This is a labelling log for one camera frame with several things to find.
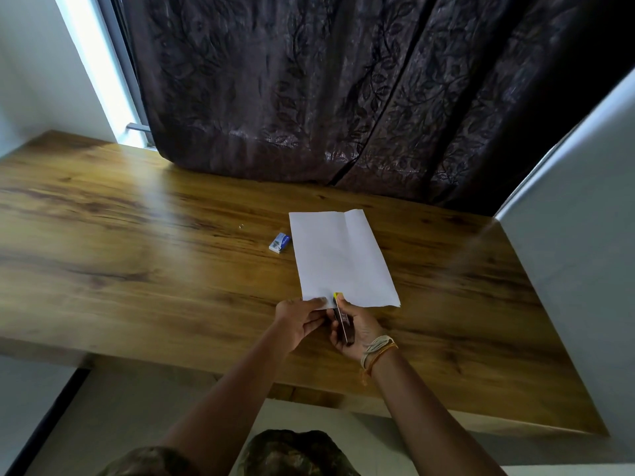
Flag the camouflage trousers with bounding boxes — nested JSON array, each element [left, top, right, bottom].
[[97, 429, 363, 476]]

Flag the dark leaf-patterned curtain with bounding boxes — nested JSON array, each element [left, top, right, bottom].
[[119, 0, 635, 216]]

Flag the white and orange thread wristband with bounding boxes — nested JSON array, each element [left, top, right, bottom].
[[359, 335, 399, 387]]

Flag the person's left forearm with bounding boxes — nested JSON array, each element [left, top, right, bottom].
[[154, 328, 294, 476]]

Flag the person's right hand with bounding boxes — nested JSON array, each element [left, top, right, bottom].
[[329, 299, 393, 363]]

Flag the black stapler with yellow tip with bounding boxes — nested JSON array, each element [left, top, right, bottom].
[[332, 292, 355, 346]]

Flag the person's right forearm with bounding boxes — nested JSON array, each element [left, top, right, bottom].
[[368, 342, 507, 476]]

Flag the window frame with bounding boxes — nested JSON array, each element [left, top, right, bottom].
[[52, 0, 159, 151]]

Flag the person's left hand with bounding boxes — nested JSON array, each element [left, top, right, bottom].
[[273, 297, 330, 355]]

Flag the white paper sheet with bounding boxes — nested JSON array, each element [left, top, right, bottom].
[[289, 209, 401, 310]]

